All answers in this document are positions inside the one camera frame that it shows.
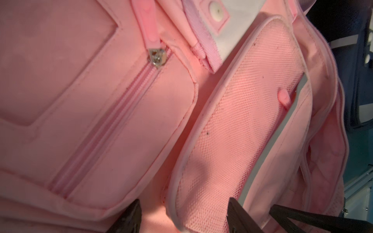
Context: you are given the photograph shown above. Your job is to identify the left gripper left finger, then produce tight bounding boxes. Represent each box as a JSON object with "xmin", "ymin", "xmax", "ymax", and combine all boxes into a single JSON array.
[{"xmin": 106, "ymin": 199, "xmax": 142, "ymax": 233}]

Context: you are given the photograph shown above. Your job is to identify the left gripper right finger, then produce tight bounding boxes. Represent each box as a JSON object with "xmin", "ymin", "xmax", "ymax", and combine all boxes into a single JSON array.
[{"xmin": 226, "ymin": 198, "xmax": 263, "ymax": 233}]

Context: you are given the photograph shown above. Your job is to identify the pink backpack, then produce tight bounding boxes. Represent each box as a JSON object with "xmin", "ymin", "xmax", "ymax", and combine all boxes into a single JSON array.
[{"xmin": 1, "ymin": 1, "xmax": 349, "ymax": 233}]

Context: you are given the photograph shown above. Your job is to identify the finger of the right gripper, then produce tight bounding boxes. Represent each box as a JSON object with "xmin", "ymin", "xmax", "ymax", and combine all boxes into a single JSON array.
[{"xmin": 270, "ymin": 205, "xmax": 373, "ymax": 233}]

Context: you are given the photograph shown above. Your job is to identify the navy blue backpack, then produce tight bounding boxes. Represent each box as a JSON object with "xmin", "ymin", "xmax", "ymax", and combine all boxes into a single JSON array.
[{"xmin": 307, "ymin": 1, "xmax": 373, "ymax": 132}]

